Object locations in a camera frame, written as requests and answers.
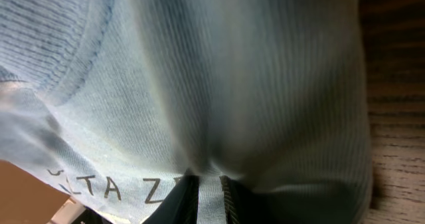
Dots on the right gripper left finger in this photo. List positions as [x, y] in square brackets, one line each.
[180, 206]

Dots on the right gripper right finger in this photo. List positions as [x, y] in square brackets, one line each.
[243, 206]

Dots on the light blue printed t-shirt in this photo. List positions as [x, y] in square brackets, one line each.
[114, 101]

